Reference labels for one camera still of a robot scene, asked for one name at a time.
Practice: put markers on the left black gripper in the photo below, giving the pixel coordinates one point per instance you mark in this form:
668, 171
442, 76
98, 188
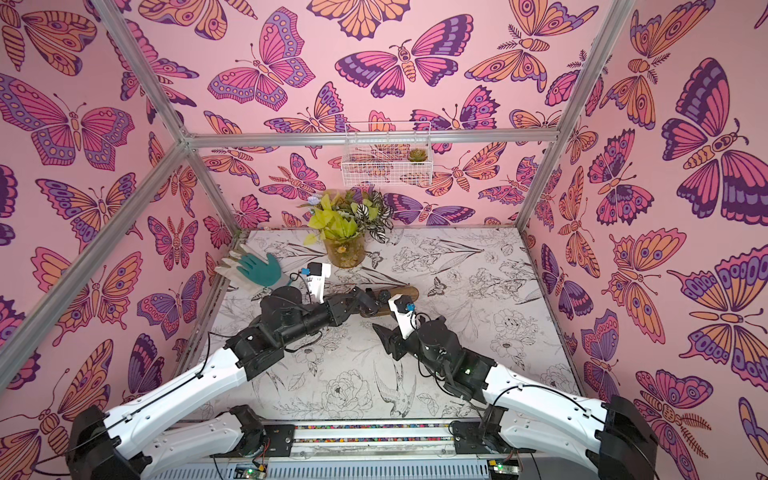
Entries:
334, 309

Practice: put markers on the aluminium frame post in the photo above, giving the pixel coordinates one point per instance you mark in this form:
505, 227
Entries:
41, 319
601, 48

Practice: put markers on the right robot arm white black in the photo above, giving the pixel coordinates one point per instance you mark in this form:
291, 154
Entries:
608, 437

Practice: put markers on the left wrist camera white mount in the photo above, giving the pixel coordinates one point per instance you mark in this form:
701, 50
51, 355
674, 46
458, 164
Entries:
316, 274

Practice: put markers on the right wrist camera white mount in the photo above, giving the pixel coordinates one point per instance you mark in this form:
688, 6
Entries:
403, 309

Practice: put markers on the white wire basket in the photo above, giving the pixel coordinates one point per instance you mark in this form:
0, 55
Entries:
385, 164

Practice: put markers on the teal white garden glove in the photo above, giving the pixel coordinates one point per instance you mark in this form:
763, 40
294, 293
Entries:
251, 273

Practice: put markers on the aluminium frame back bar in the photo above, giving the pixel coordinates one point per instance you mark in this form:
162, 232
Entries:
335, 139

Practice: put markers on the small succulent in basket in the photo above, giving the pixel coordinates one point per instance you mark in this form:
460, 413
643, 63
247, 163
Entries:
418, 155

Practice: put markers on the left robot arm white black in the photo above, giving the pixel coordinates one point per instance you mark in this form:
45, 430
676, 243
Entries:
140, 438

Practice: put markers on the aluminium frame right post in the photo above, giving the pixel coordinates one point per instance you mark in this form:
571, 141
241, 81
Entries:
601, 48

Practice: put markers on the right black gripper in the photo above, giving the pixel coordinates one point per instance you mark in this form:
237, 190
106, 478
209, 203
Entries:
408, 341

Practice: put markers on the glass vase with plants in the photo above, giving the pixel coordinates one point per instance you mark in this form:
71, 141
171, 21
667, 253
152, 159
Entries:
344, 221

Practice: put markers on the aluminium frame left post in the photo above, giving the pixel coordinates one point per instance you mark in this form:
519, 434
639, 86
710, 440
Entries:
41, 319

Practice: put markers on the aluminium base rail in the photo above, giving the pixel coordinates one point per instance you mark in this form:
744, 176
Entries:
436, 437

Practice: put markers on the wooden watch stand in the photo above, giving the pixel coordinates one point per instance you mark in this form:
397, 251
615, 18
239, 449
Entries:
409, 290

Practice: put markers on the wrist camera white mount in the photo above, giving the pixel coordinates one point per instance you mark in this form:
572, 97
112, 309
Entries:
403, 309
316, 274

